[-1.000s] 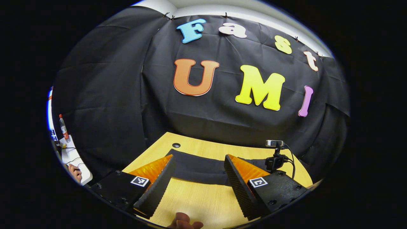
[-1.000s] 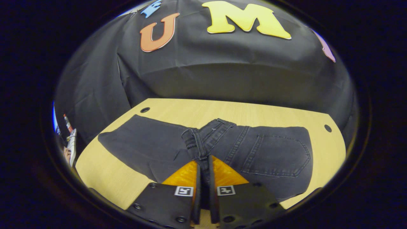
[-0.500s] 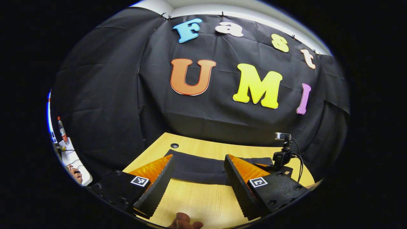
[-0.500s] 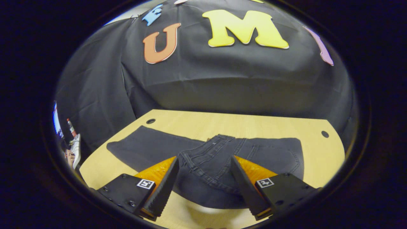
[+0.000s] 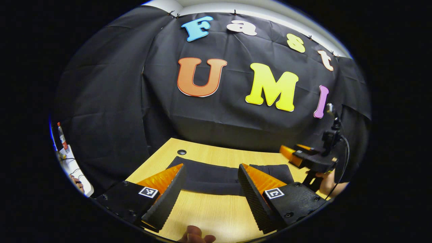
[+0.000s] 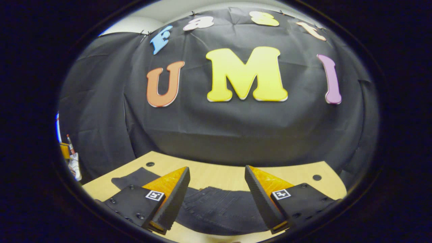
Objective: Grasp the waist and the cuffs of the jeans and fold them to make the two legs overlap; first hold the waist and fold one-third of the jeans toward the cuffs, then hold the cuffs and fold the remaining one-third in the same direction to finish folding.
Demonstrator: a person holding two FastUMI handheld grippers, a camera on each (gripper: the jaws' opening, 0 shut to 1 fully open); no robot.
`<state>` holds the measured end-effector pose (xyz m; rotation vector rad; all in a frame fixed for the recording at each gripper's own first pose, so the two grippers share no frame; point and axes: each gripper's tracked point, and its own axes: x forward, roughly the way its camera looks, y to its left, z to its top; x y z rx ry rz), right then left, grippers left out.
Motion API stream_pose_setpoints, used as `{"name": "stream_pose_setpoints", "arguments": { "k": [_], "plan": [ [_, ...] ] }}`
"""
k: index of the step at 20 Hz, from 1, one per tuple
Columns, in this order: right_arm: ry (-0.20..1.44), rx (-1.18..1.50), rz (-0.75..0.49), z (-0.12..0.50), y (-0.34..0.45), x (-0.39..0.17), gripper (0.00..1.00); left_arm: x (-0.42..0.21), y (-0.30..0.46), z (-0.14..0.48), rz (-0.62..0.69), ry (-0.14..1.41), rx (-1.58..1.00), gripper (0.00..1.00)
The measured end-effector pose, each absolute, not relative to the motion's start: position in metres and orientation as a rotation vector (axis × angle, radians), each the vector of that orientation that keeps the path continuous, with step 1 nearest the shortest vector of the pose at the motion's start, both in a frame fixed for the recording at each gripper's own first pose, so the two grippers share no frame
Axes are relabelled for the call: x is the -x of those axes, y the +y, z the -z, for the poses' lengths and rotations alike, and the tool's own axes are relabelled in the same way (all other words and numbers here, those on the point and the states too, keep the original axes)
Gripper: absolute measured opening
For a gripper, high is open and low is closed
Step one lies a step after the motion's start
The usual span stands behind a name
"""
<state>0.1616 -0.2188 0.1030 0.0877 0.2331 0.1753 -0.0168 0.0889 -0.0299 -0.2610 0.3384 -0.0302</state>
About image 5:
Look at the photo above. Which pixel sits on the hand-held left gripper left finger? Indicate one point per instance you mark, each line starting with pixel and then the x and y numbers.
pixel 168 202

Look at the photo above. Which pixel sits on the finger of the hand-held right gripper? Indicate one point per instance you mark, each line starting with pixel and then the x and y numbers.
pixel 305 147
pixel 290 156

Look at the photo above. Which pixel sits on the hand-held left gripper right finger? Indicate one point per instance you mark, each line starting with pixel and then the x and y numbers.
pixel 254 202

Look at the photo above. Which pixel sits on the white desk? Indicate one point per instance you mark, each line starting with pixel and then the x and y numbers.
pixel 72 165

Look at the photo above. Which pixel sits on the dark grey jeans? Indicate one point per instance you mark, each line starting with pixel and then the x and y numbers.
pixel 209 175

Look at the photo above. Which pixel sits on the black backdrop cloth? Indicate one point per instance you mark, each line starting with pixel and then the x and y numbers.
pixel 135 101

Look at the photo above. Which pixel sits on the clear bottle red label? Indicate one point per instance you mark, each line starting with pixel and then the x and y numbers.
pixel 62 140

